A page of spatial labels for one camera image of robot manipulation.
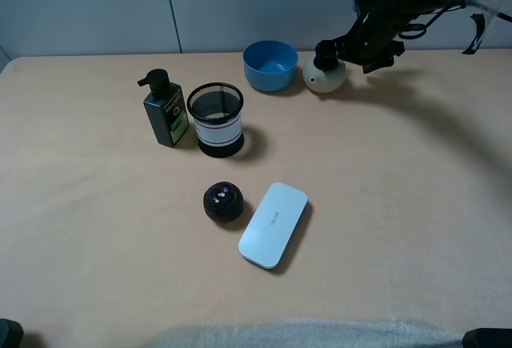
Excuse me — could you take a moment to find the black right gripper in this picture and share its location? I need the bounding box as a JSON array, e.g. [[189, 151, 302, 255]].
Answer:
[[314, 0, 405, 74]]

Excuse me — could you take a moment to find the black object bottom right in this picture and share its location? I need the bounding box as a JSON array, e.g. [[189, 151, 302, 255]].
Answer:
[[462, 328, 512, 348]]

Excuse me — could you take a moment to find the beige clay teapot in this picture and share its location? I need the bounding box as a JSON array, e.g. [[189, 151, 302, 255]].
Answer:
[[302, 55, 346, 94]]

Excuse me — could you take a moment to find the dark green pump bottle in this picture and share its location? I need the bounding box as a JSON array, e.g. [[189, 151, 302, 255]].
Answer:
[[138, 69, 189, 147]]

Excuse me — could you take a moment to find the black object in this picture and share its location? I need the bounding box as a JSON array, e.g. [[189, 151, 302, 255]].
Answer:
[[0, 318, 24, 348], [462, 328, 512, 348]]

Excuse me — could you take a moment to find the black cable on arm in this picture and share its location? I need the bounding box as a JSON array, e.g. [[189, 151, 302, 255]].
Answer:
[[398, 2, 467, 41]]

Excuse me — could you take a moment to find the black object bottom left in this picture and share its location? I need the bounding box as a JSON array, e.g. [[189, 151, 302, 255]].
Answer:
[[0, 318, 24, 348]]

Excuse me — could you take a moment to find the black round ball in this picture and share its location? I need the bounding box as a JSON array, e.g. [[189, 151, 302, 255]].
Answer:
[[202, 182, 244, 224]]

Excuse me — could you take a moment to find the grey cloth at bottom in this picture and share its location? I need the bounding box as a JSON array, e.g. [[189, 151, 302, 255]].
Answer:
[[141, 318, 463, 347]]

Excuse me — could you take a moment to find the white rectangular case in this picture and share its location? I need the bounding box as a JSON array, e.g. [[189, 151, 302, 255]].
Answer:
[[238, 182, 308, 270]]

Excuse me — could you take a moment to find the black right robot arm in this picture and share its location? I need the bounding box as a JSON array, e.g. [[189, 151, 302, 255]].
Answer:
[[314, 0, 477, 74]]

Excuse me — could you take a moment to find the black mesh pen holder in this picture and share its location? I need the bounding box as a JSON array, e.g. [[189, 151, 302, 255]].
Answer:
[[186, 82, 245, 158]]

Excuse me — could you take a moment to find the blue plastic bowl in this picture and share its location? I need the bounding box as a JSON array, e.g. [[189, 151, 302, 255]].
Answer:
[[242, 40, 299, 92]]

